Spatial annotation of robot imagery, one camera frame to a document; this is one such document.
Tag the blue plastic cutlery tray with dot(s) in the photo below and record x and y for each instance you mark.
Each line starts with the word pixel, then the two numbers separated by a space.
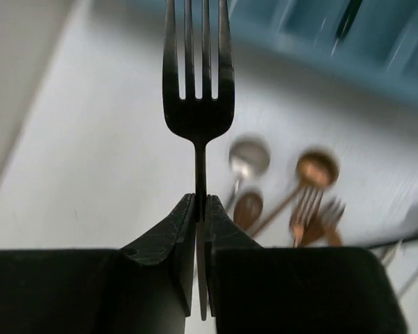
pixel 380 51

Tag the copper spoon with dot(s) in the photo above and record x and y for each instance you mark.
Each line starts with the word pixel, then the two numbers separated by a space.
pixel 315 167

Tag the black fork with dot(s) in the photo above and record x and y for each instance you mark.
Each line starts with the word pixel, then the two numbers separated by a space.
pixel 203 119

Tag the silver spoon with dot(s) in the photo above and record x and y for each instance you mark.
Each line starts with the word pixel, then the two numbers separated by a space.
pixel 249 158

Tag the green handled knife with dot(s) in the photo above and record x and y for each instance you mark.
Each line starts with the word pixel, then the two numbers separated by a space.
pixel 346 22

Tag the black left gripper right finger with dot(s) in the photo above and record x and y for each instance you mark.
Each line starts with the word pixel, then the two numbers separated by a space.
pixel 253 289

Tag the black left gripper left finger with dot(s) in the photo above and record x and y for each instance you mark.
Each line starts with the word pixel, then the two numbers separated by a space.
pixel 143 287

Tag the copper fork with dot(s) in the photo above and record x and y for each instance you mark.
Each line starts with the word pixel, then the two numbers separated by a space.
pixel 329 217
pixel 307 207

